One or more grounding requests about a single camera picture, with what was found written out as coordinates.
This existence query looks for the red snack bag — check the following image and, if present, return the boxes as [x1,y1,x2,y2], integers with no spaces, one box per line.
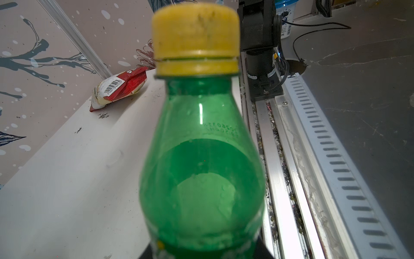
[89,67,148,112]

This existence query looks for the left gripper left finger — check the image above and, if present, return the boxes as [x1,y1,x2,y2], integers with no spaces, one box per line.
[139,245,153,259]

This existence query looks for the green plastic bottle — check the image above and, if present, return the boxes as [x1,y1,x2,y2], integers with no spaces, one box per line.
[138,59,266,259]

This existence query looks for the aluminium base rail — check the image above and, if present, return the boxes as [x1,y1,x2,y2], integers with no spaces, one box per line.
[240,56,410,259]

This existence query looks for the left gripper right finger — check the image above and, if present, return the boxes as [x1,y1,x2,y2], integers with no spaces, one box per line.
[255,237,274,259]

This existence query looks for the blue lidded container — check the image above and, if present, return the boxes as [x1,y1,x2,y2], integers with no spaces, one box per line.
[275,0,298,39]

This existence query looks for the white bottle cap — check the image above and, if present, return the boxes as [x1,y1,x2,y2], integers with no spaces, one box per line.
[105,150,124,168]

